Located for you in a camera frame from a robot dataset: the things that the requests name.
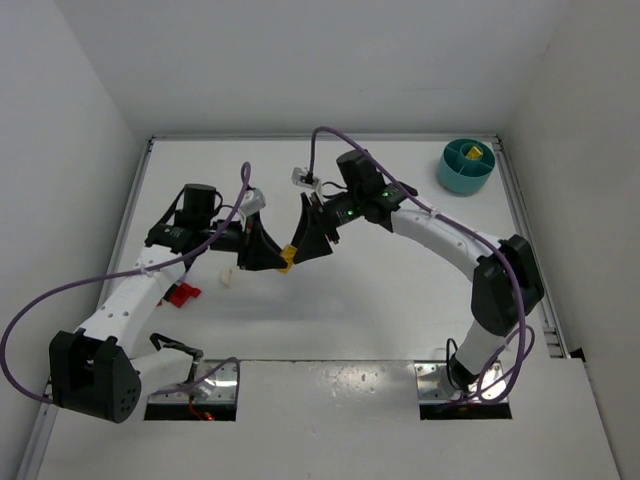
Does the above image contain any teal divided round container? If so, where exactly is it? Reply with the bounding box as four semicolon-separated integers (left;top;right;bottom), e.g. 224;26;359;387
436;138;496;196

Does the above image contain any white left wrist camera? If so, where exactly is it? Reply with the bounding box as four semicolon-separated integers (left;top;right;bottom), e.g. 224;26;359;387
238;188;266;218

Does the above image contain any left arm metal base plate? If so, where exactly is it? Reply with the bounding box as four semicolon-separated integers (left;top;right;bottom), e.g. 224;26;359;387
147;358;240;407

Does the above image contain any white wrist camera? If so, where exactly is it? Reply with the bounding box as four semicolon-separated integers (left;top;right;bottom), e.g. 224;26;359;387
291;167;319;189
238;188;266;218

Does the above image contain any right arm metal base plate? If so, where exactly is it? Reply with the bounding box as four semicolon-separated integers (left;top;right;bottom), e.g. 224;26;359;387
413;361;507;406

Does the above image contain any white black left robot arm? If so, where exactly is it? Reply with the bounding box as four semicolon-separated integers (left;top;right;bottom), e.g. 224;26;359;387
49;184;286;424

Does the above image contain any red lego brick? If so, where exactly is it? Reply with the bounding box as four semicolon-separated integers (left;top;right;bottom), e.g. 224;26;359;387
163;282;201;308

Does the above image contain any cream white lego brick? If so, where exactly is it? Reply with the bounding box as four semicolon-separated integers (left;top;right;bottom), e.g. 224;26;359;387
219;267;237;288

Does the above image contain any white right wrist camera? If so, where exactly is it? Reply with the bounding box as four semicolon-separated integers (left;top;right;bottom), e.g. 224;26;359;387
291;167;319;189

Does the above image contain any left arm base cable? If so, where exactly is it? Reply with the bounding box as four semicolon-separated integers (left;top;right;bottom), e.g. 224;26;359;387
149;332;205;381

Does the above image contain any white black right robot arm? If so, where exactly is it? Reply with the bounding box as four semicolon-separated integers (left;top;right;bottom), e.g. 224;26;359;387
283;150;544;396

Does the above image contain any yellow lego in container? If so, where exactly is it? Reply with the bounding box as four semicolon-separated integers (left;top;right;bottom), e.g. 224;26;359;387
463;143;484;161

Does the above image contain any yellow lego brick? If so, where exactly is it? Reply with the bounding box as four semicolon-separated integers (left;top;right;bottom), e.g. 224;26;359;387
279;244;297;274

